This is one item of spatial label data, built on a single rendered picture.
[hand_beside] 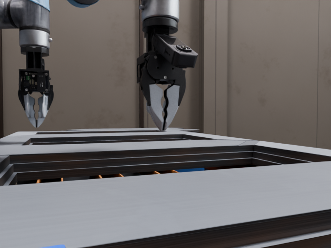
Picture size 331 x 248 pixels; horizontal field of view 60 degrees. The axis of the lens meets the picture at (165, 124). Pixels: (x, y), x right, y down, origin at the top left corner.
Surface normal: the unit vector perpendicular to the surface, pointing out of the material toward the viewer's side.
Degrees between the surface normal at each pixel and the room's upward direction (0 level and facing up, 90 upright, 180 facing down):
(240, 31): 90
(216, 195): 0
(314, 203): 0
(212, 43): 90
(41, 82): 90
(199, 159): 90
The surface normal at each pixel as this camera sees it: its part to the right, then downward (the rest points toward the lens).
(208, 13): 0.25, 0.03
